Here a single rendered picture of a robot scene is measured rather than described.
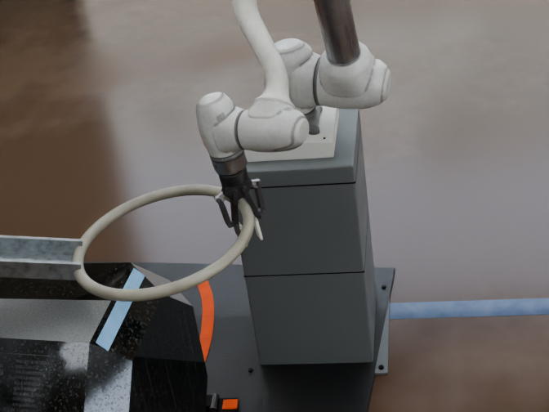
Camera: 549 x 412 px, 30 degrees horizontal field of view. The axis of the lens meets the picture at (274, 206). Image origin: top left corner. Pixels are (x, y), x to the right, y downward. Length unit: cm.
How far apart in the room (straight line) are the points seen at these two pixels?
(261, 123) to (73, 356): 73
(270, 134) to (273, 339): 123
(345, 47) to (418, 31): 310
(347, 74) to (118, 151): 236
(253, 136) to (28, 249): 69
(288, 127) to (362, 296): 108
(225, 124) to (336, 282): 100
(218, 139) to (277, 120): 17
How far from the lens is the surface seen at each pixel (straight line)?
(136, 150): 518
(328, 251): 332
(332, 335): 353
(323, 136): 320
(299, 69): 314
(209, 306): 395
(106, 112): 565
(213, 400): 350
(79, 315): 267
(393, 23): 623
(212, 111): 255
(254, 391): 354
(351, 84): 307
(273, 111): 250
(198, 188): 283
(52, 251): 277
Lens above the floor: 237
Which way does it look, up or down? 32 degrees down
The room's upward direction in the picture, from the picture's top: 9 degrees counter-clockwise
